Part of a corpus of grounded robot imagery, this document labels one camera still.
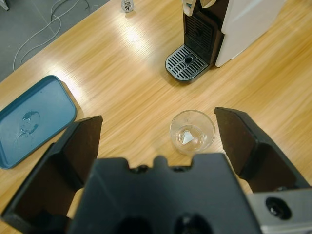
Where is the long white floor cable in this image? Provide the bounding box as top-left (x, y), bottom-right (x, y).
top-left (13, 0), bottom-right (91, 71)

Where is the small silver patterned object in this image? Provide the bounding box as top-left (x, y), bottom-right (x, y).
top-left (121, 0), bottom-right (135, 13)

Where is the clear drinking glass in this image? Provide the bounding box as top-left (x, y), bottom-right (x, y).
top-left (169, 110), bottom-right (216, 156)

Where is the white capsule coffee machine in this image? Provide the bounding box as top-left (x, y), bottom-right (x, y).
top-left (182, 0), bottom-right (290, 68)

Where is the blue plastic tray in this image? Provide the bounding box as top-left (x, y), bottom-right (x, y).
top-left (0, 75), bottom-right (78, 170)

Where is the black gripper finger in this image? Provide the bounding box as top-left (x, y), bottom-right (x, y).
top-left (214, 106), bottom-right (312, 195)
top-left (1, 115), bottom-right (103, 234)

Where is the black drip tray silver grid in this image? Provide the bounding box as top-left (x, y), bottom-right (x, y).
top-left (165, 44), bottom-right (211, 83)

